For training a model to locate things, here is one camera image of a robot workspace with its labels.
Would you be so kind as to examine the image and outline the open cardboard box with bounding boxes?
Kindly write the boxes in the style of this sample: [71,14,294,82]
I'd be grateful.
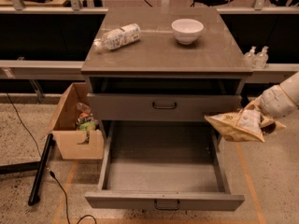
[45,82,104,160]

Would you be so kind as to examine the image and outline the clear sanitizer bottle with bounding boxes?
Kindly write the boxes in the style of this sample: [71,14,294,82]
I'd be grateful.
[253,46,268,69]
[244,46,256,66]

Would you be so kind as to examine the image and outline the grey metal railing beam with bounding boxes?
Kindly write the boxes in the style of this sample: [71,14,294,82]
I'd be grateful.
[0,60,299,83]

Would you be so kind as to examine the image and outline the clear wrapper in box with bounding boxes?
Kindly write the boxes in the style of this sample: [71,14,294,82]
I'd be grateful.
[76,103,92,114]

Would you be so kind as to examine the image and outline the black floor cable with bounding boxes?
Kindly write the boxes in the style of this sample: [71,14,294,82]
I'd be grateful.
[5,92,97,224]

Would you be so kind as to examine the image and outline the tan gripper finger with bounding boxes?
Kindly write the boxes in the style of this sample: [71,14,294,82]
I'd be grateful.
[236,109,262,135]
[245,97,262,112]

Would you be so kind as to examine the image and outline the closed grey upper drawer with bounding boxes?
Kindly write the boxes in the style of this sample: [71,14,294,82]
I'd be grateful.
[88,93,241,121]

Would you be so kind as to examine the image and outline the white ceramic bowl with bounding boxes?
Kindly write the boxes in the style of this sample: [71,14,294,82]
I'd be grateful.
[171,19,204,45]

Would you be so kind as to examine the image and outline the left clear sanitizer bottle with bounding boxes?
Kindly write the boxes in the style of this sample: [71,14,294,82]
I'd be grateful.
[244,46,256,66]

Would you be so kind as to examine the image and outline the open middle drawer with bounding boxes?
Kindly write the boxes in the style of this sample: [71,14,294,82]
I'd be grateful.
[85,121,245,211]

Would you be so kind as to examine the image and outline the black table leg base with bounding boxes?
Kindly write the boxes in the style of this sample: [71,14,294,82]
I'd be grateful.
[0,134,55,206]

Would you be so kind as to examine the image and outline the right clear sanitizer bottle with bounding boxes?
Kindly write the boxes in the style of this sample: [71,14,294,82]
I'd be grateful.
[253,46,268,69]

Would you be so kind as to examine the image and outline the brown chip bag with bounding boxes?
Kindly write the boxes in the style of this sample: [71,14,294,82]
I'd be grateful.
[204,109,287,143]

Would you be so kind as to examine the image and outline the green snack bag in box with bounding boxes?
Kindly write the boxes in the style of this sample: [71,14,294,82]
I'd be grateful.
[78,121,96,132]

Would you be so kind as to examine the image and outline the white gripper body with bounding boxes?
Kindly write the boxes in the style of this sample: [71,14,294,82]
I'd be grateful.
[260,84,298,119]

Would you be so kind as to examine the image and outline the clear plastic water bottle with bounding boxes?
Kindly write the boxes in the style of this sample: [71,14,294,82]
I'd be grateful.
[93,23,141,51]

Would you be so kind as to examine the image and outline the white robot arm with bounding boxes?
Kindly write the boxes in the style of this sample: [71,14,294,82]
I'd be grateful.
[242,72,299,134]

